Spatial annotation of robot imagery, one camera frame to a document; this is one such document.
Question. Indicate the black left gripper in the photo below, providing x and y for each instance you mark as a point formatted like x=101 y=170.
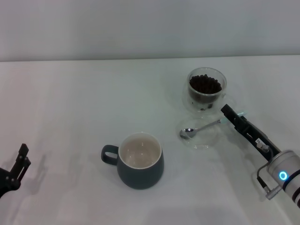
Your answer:
x=5 y=182

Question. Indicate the coffee beans in glass cup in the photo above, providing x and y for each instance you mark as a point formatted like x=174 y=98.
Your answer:
x=205 y=84

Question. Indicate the double-walled glass cup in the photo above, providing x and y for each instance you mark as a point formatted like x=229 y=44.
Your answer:
x=187 y=100

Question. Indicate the dark blue-grey ceramic mug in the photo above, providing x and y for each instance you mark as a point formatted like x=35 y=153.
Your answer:
x=140 y=175

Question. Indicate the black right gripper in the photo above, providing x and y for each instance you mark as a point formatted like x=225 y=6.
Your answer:
x=262 y=143

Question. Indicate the clear glass dish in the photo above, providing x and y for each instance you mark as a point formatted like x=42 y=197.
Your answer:
x=206 y=140

